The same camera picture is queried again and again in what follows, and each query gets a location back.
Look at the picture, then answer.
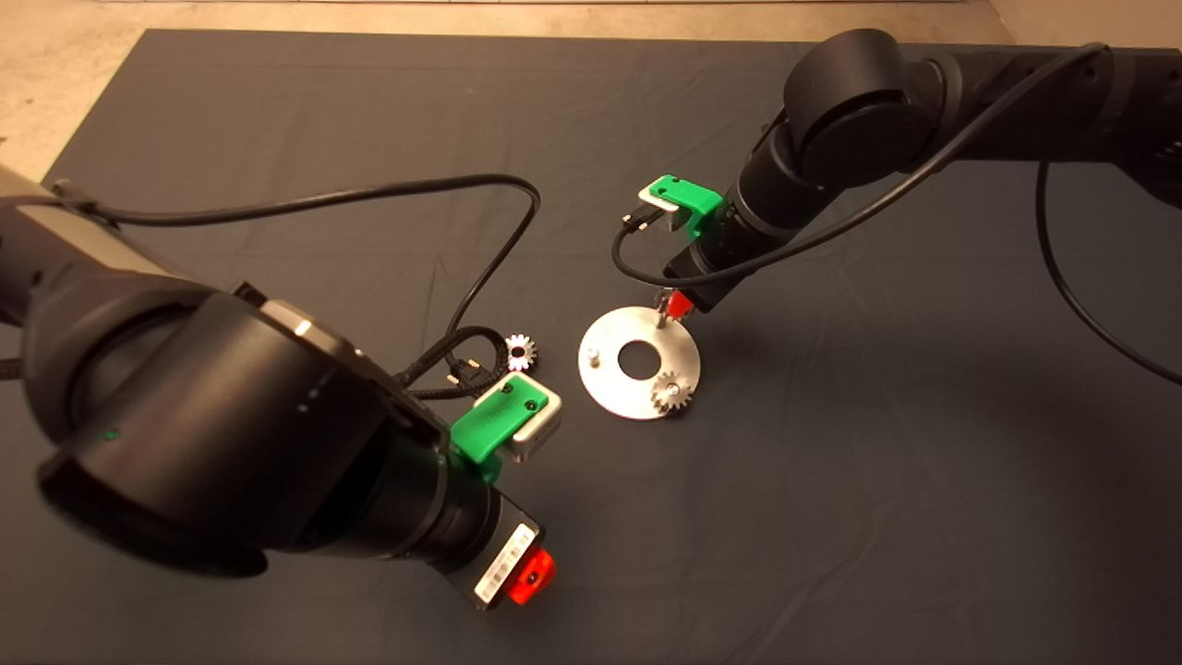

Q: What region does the right wrist green camera mount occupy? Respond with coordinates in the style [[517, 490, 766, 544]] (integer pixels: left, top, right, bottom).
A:
[[645, 175, 723, 243]]

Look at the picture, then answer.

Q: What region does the round metal carrier plate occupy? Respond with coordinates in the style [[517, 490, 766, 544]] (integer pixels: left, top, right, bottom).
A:
[[578, 306, 702, 422]]

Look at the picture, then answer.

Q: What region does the wrist green camera mount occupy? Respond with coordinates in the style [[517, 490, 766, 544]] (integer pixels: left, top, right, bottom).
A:
[[451, 374, 551, 484], [645, 175, 723, 243]]

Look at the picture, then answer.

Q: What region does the black braided cable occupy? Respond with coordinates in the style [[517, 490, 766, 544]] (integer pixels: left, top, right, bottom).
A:
[[397, 325, 509, 400]]

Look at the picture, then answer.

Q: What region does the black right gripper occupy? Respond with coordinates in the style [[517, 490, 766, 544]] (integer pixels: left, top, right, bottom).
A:
[[663, 208, 754, 320]]

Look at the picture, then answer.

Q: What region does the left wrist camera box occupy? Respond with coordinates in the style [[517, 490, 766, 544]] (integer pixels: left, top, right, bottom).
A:
[[510, 388, 563, 463]]

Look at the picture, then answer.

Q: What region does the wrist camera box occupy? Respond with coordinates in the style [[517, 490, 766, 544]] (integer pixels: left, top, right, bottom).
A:
[[639, 185, 689, 232], [510, 388, 563, 463]]

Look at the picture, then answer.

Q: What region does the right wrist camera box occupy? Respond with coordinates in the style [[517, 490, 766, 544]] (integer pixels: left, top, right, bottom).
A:
[[639, 185, 689, 232]]

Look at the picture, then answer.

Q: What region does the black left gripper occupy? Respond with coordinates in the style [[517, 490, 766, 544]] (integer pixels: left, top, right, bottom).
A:
[[440, 480, 558, 611]]

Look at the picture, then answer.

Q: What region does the wrist camera black cable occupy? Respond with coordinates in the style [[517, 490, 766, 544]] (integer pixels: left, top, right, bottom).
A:
[[55, 174, 544, 384], [612, 42, 1109, 287]]

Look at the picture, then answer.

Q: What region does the left wrist green camera mount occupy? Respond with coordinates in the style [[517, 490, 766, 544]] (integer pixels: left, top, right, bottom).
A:
[[451, 374, 551, 484]]

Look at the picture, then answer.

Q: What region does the right wrist camera black cable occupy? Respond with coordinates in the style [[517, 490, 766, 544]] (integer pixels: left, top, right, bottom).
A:
[[612, 42, 1109, 287]]

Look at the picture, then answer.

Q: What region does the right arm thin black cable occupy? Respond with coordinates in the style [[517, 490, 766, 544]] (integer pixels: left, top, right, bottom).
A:
[[1034, 162, 1182, 387]]

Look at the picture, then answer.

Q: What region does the dark grey table cloth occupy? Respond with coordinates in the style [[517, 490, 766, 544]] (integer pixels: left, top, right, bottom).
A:
[[0, 28, 1182, 665]]

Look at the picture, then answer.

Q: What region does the left wrist camera black cable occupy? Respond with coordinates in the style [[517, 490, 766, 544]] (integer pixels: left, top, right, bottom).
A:
[[55, 174, 544, 384]]

